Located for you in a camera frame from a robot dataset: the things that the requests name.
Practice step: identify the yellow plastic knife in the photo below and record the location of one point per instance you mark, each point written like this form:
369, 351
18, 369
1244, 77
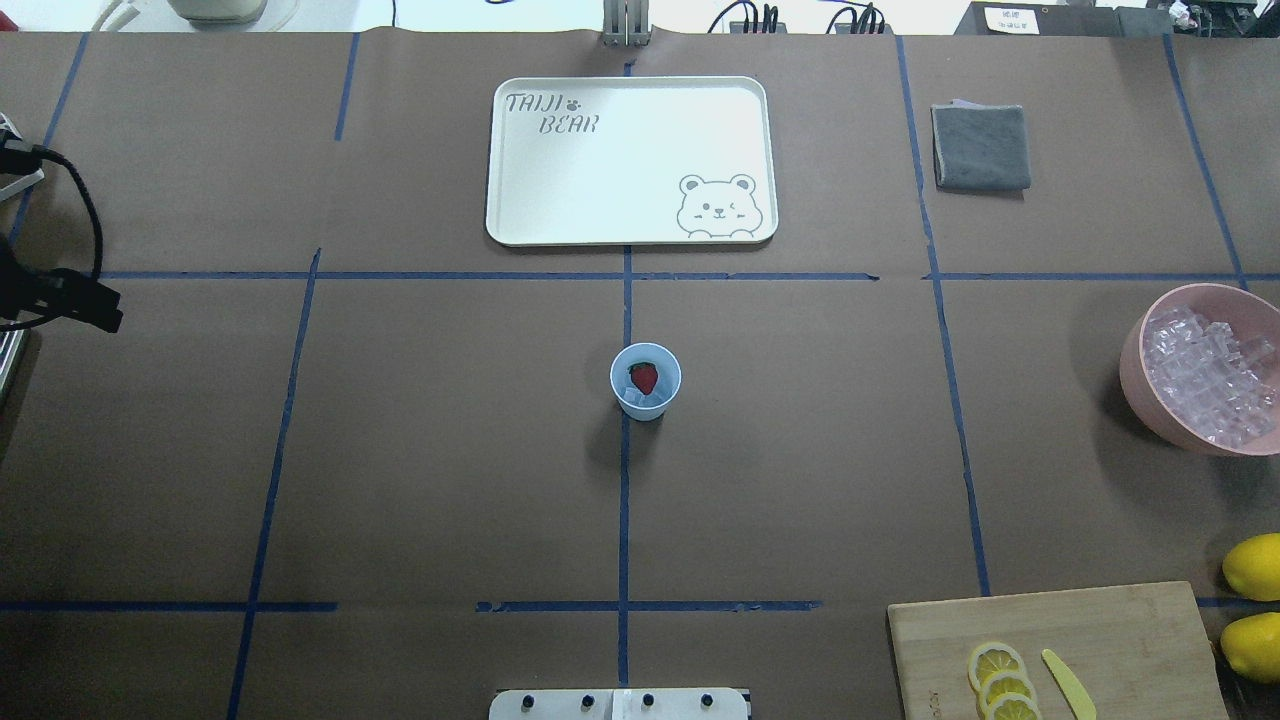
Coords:
1071, 687

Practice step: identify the lemon two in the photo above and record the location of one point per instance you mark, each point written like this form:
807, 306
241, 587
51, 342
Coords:
1251, 647

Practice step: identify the wooden cutting board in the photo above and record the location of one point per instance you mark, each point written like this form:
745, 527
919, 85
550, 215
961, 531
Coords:
1140, 650

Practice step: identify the lemon slices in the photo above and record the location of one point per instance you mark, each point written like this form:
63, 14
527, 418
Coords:
998, 677

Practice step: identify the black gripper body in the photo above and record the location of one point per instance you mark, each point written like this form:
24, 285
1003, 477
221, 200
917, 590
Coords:
72, 298

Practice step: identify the aluminium frame post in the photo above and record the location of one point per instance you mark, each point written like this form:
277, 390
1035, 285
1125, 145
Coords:
626, 23

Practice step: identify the pink bowl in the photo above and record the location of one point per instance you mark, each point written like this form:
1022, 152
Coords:
1245, 312

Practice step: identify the red strawberry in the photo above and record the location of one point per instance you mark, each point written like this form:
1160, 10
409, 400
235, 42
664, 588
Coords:
644, 377

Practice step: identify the cream bear tray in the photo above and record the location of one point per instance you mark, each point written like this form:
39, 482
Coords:
613, 161

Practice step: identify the ice cubes pile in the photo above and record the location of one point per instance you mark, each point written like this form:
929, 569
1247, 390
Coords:
1212, 380

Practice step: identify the grey folded cloth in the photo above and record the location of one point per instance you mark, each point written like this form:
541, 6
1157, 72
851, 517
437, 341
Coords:
980, 147

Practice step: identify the lemon one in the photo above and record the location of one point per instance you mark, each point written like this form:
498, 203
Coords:
1251, 568

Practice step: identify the light blue cup on table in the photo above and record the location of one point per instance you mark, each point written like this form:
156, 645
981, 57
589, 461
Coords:
633, 405

